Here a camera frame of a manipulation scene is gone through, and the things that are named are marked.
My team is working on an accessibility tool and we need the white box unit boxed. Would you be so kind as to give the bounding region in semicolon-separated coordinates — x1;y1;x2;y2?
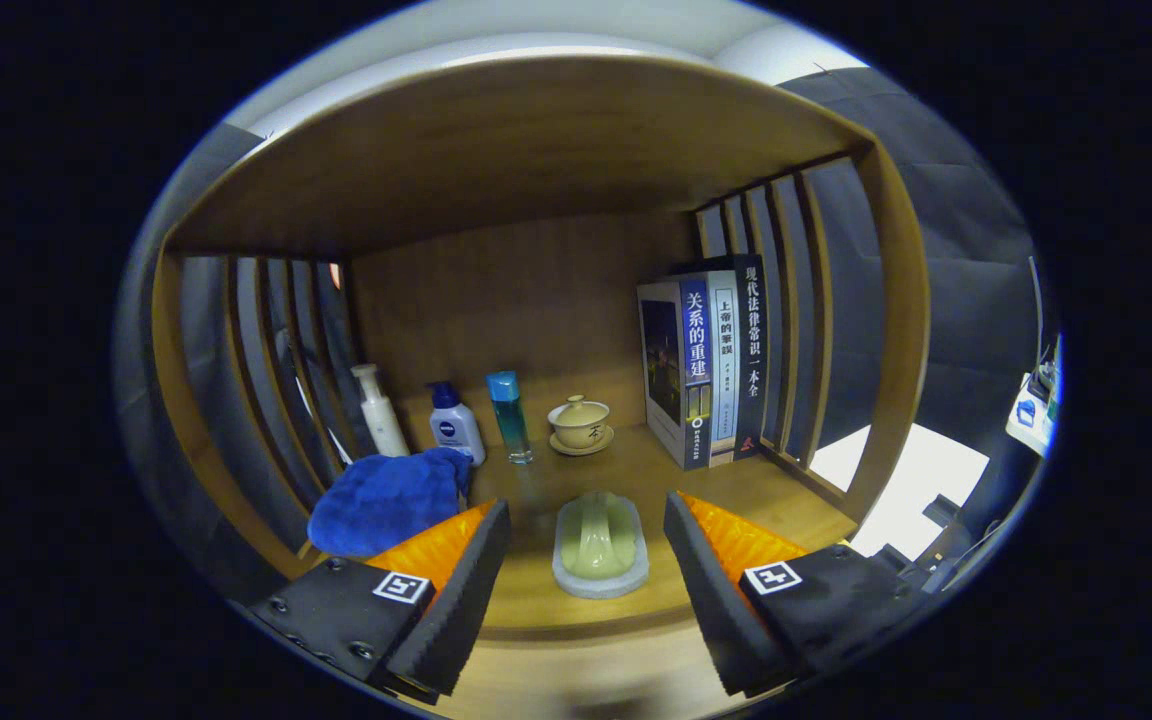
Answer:
809;422;992;561

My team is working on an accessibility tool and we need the wooden cabinet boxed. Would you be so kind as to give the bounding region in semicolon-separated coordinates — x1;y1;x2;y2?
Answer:
151;55;932;719

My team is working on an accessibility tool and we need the black backdrop cloth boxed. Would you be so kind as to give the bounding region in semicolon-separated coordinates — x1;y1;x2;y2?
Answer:
114;65;1052;601

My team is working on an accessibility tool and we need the blue towel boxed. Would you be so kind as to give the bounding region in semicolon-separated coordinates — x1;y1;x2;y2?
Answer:
307;447;475;559

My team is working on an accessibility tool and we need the beige lidded teacup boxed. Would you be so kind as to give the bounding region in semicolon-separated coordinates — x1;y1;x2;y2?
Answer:
546;394;616;458

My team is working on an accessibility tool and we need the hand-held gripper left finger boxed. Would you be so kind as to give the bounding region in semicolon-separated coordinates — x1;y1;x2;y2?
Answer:
248;498;513;699

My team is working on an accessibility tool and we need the teal blue bottle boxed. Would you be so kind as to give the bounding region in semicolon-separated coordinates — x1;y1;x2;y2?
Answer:
485;371;535;466

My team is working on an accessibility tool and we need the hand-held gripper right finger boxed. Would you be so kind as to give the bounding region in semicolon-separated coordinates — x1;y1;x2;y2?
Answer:
661;490;937;699

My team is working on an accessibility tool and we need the black spine book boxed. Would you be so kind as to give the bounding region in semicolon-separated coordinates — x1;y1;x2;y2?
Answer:
671;253;769;461

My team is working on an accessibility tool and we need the white wall shelf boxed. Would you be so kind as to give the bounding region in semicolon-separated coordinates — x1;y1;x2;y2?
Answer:
1004;375;1059;456

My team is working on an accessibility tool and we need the white pump bottle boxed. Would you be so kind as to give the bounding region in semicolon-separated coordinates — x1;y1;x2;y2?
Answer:
351;363;412;459

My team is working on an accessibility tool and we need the white bottle with blue cap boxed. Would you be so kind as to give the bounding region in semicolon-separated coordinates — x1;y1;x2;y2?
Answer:
426;381;487;468

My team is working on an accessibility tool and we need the white spine book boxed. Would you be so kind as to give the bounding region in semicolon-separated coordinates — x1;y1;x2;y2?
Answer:
706;268;742;466

